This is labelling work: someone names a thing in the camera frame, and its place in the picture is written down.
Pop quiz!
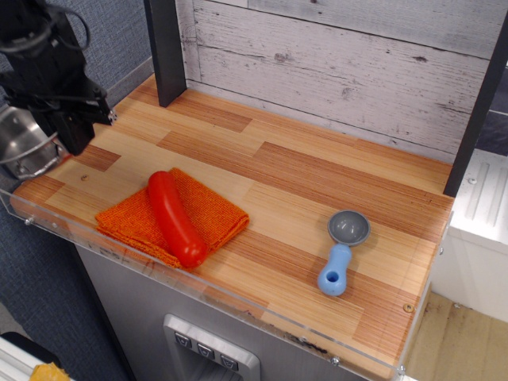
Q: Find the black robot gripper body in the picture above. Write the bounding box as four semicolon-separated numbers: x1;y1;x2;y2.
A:
0;0;117;126

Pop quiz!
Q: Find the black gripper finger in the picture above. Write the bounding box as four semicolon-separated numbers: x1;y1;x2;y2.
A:
50;112;95;156

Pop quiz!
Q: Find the silver metal pan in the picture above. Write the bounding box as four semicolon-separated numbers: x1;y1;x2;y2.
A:
1;106;71;180

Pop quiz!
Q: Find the orange folded rag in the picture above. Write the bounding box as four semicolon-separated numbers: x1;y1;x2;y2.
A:
95;168;249;268

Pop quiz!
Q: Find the clear acrylic table guard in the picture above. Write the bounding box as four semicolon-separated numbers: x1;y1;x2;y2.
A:
0;71;456;381

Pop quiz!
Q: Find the red toy sausage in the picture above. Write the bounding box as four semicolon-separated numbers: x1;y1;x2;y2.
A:
148;171;207;268

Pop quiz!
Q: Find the silver toy fridge cabinet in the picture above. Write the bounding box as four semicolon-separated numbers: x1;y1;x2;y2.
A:
77;247;360;380

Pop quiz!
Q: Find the silver dispenser button panel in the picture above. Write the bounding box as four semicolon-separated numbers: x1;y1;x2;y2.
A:
163;314;261;380

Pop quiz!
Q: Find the blue grey ice cream scoop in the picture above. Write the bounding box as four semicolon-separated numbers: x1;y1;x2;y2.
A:
317;210;371;297

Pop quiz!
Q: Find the white ribbed side counter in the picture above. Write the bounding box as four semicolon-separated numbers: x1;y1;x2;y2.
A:
430;149;507;321

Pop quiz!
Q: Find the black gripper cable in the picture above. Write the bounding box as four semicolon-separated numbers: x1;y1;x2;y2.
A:
0;7;91;55

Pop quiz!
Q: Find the black vertical post left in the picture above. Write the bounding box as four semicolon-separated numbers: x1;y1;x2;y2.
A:
144;0;187;107

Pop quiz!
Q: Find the black vertical post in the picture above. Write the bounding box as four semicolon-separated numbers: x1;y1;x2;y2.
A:
144;0;187;107
443;15;507;197

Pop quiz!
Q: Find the black vertical post right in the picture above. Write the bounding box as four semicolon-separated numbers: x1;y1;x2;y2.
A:
443;15;507;197

